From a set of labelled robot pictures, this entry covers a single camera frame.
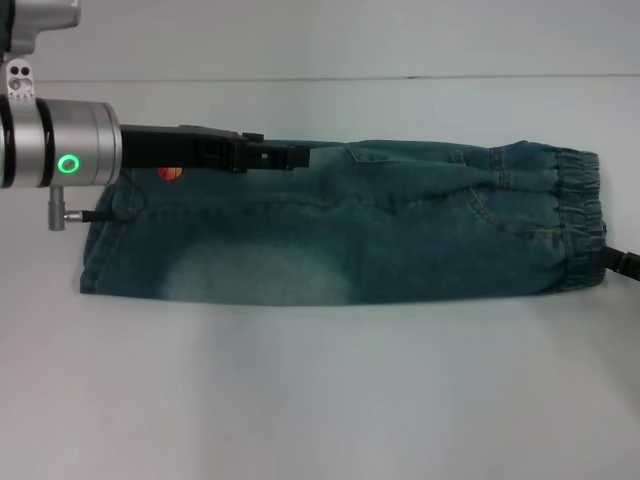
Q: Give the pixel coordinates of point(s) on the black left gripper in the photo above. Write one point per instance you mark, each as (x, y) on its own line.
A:
(165, 147)

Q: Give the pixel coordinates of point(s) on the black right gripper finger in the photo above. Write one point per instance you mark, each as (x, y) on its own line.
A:
(622, 262)

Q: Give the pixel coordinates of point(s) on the blue denim shorts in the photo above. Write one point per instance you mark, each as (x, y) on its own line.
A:
(350, 240)

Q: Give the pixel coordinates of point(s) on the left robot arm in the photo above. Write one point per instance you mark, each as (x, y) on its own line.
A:
(75, 140)

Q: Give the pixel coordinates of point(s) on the left camera mount bracket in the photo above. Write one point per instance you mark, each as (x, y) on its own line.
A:
(20, 82)

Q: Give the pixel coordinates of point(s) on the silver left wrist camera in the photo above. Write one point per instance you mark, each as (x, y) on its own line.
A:
(45, 15)

